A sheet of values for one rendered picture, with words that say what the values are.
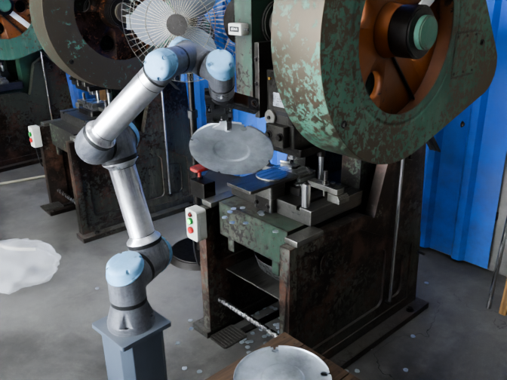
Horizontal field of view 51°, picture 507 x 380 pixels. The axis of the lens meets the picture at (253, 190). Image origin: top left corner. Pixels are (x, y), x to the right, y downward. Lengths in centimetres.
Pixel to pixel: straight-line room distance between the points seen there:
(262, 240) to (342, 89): 76
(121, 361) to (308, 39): 112
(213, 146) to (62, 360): 118
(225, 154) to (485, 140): 151
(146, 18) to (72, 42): 46
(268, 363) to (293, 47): 94
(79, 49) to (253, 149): 143
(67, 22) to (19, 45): 179
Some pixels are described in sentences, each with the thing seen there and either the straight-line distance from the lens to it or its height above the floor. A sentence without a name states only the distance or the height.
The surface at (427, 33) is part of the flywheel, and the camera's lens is 170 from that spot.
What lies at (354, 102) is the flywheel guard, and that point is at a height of 116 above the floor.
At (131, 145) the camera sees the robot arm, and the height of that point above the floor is 101.
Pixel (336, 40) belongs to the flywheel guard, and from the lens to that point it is 146.
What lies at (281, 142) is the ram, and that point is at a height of 92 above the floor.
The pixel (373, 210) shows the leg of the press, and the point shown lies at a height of 61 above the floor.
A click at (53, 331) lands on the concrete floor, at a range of 268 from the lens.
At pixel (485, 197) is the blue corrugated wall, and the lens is 301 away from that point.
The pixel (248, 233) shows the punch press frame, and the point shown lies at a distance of 208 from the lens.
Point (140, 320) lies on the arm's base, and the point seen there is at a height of 49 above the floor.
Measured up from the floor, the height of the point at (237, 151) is 93.
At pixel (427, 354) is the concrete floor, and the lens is 247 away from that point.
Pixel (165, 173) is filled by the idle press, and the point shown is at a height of 28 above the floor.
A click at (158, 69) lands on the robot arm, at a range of 137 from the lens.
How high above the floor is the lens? 149
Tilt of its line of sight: 22 degrees down
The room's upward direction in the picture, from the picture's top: 1 degrees counter-clockwise
